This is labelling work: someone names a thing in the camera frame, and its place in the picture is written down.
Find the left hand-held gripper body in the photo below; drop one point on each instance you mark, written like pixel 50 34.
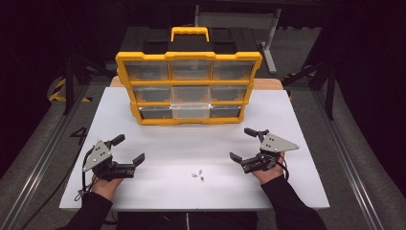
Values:
pixel 97 158

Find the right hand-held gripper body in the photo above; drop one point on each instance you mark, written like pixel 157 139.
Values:
pixel 276 144

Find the clear plastic drawer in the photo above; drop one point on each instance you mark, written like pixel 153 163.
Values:
pixel 191 111

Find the yellow black organizer case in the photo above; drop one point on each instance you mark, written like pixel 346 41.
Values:
pixel 188 56

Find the person's left hand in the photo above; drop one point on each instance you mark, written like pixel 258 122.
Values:
pixel 105 189

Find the person's right hand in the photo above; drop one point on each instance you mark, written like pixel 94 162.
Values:
pixel 268 176

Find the black metal stand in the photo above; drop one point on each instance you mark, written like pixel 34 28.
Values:
pixel 68 86
pixel 330 89

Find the set of closed clear drawers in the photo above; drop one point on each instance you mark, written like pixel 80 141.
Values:
pixel 146 71

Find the yellow black hazard tape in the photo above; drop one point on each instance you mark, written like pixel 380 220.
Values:
pixel 56 92

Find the person's dark torso clothing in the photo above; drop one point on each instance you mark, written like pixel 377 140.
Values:
pixel 191 222

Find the grey metal stand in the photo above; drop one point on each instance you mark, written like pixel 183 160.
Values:
pixel 269 41

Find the grey metal floor rail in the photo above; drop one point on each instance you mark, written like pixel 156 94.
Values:
pixel 351 166
pixel 41 159

